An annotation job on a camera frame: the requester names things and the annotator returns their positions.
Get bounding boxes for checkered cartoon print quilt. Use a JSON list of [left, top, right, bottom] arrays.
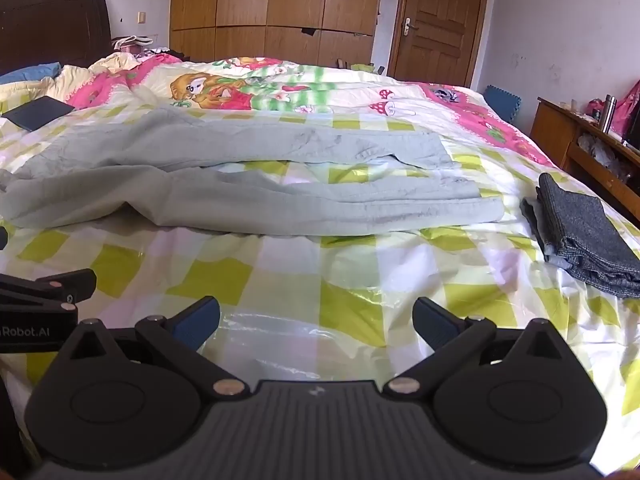
[[0, 53, 640, 480]]

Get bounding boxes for brown wooden door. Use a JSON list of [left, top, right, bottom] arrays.
[[387, 0, 494, 89]]

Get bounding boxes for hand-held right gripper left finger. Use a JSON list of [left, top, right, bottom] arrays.
[[66, 296, 252, 399]]

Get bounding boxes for steel thermos flask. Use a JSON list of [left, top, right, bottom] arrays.
[[600, 94, 617, 134]]

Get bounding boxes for blue foam mat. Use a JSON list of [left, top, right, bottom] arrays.
[[483, 85, 522, 124]]

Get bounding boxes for brown wooden side desk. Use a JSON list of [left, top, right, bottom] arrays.
[[529, 96, 640, 222]]

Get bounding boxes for folded dark grey jeans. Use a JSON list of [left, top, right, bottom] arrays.
[[520, 172, 640, 301]]

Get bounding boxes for brown wooden wardrobe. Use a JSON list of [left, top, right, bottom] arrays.
[[169, 0, 387, 69]]

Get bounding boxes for dark wooden headboard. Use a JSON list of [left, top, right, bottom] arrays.
[[0, 0, 114, 77]]

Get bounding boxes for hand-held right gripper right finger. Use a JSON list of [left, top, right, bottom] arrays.
[[382, 296, 557, 399]]

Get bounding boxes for light grey pants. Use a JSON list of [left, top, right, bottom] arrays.
[[0, 106, 504, 239]]

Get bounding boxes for white cloth bag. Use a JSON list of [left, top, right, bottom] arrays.
[[111, 35, 154, 54]]

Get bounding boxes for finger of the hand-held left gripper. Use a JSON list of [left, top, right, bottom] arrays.
[[0, 268, 97, 311]]

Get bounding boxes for blue pillow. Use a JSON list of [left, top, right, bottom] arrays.
[[0, 62, 64, 86]]

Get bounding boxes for dark navy folded cloth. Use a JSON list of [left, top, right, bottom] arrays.
[[2, 94, 76, 134]]

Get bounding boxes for pink plastic bag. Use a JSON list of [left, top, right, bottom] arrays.
[[612, 80, 640, 135]]

